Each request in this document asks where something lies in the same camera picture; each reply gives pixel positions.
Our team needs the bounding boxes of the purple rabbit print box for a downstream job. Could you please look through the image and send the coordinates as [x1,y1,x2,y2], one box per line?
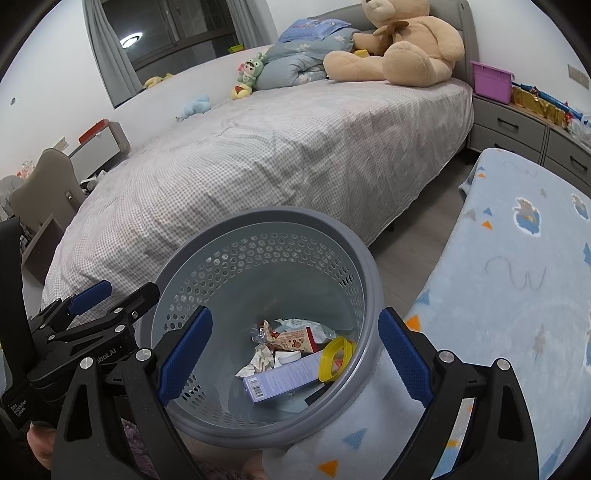
[242,351,326,404]

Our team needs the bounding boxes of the dark window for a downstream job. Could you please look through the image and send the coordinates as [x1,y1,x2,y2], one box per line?
[83,0,264,110]

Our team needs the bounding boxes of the grey perforated plastic basket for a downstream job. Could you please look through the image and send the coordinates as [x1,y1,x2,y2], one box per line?
[134,206,386,449]

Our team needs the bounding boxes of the beige desk chair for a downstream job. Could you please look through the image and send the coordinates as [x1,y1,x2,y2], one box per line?
[9,148,86,232]

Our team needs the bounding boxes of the green plush doll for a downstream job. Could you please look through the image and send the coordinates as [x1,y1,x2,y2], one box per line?
[236,52,269,89]

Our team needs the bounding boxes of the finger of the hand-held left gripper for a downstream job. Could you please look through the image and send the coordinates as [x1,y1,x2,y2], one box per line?
[28,280,113,334]
[46,282,161,357]

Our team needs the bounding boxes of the grey curtain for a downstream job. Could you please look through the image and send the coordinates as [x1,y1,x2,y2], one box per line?
[83,0,145,99]
[226,0,265,48]

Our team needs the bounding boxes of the red flat box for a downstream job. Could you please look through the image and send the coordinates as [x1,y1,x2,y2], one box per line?
[78,121,110,142]

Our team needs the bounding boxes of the grey bed headboard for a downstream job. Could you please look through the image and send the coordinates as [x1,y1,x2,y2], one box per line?
[307,0,476,86]

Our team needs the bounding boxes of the purple plastic bin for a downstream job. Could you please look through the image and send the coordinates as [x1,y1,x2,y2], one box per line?
[470,60,515,105]

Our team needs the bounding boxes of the blue striped stick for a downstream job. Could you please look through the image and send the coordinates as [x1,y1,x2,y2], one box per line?
[512,82,585,119]

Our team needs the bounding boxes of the blue printed blanket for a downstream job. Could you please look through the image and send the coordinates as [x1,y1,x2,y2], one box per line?
[261,148,591,480]

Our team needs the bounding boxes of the gold foil boxes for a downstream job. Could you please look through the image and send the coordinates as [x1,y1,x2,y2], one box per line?
[512,86,568,126]

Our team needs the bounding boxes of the foil snack wrapper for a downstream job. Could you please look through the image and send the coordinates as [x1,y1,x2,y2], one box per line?
[252,322,319,357]

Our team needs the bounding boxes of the white paper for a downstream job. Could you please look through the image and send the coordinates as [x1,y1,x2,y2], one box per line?
[235,345,278,378]

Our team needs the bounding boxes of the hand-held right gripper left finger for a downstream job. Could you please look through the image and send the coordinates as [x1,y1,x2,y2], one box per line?
[51,305,214,480]

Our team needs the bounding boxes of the wall socket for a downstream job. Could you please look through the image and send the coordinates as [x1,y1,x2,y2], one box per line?
[567,65,591,90]

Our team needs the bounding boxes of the grey drawer cabinet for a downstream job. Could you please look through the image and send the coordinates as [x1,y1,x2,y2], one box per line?
[466,92,591,186]

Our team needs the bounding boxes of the yellow round plastic lid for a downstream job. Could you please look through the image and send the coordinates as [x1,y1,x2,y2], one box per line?
[318,336,355,384]

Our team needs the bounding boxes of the light blue quilt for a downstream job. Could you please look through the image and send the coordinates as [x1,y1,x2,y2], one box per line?
[254,28,366,91]

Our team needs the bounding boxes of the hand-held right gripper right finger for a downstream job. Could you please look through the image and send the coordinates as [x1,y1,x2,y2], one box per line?
[378,307,541,480]

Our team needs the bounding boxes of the white desk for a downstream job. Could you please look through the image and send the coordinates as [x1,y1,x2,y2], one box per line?
[67,119,131,179]

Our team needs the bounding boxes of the clear plastic bag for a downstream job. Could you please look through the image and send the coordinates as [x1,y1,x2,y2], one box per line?
[568,113,591,151]

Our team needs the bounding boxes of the bed with grey checked sheet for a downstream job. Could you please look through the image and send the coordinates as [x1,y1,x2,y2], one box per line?
[41,76,476,319]

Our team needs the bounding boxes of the large tan teddy bear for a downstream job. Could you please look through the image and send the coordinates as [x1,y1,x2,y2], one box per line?
[323,0,465,88]

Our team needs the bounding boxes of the light blue plush toy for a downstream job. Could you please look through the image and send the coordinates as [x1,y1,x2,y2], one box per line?
[178,95,212,122]

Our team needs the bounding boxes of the blue printed pillow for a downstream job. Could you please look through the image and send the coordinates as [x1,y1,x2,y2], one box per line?
[277,18,354,45]

